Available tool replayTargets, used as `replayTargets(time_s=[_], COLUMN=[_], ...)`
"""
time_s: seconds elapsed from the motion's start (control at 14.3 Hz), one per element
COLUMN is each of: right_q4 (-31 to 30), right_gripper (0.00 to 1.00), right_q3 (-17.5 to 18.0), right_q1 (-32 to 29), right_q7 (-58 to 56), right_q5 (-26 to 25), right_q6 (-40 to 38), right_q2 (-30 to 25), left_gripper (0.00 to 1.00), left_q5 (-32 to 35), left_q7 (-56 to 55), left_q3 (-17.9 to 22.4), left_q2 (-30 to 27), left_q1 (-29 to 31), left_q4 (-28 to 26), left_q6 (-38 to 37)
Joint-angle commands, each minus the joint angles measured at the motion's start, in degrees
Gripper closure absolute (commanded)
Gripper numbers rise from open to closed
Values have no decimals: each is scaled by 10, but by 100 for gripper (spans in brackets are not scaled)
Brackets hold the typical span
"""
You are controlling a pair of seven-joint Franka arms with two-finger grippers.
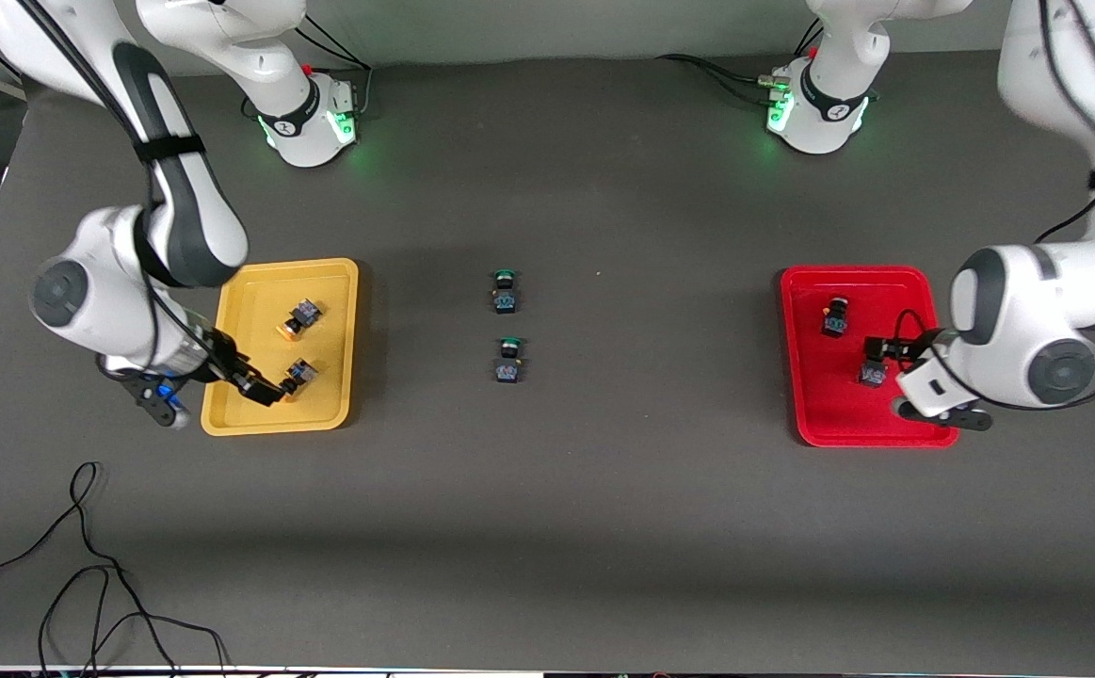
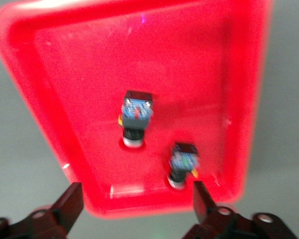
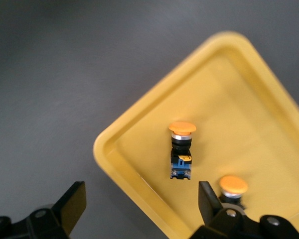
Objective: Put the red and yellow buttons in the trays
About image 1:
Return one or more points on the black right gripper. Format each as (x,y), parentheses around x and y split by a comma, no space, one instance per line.
(221,362)

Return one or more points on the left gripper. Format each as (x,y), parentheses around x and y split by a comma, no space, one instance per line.
(907,349)

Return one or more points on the red push button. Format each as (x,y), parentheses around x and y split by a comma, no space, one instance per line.
(835,318)
(872,374)

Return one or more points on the yellow push button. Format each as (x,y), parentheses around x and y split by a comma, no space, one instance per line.
(300,320)
(302,375)

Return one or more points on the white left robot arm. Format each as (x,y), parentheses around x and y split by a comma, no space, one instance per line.
(1027,320)

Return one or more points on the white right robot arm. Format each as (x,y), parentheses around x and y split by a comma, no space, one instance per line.
(189,207)

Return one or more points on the yellow plastic tray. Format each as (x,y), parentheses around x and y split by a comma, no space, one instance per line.
(246,320)

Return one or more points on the red plastic tray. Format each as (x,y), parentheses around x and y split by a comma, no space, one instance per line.
(829,405)

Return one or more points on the green push button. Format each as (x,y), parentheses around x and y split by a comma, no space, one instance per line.
(507,294)
(508,363)

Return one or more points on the dark grey table cloth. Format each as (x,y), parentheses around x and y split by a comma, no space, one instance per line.
(547,527)

